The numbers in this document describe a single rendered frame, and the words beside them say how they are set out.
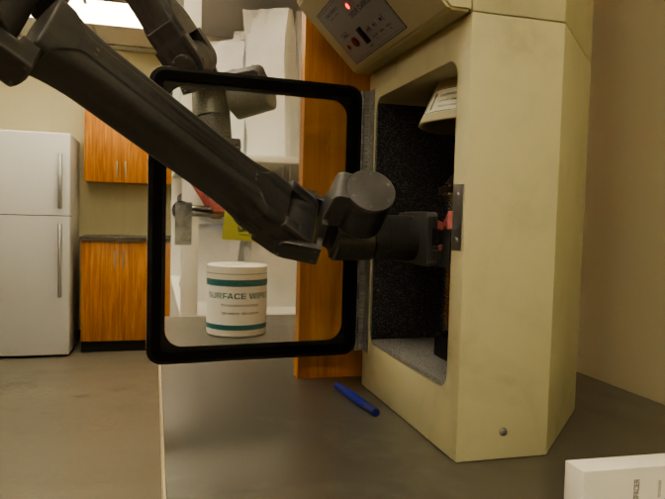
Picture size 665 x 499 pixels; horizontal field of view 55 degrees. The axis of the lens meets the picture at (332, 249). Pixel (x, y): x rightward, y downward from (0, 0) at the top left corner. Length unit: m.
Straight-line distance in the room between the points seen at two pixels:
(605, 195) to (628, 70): 0.21
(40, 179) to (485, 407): 5.05
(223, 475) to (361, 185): 0.34
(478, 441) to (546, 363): 0.11
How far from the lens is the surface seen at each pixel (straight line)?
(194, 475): 0.68
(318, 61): 1.03
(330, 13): 0.91
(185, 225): 0.87
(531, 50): 0.73
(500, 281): 0.70
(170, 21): 0.98
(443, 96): 0.81
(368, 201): 0.70
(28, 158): 5.58
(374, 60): 0.91
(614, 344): 1.17
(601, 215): 1.19
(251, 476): 0.67
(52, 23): 0.64
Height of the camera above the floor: 1.20
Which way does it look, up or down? 3 degrees down
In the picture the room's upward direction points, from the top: 2 degrees clockwise
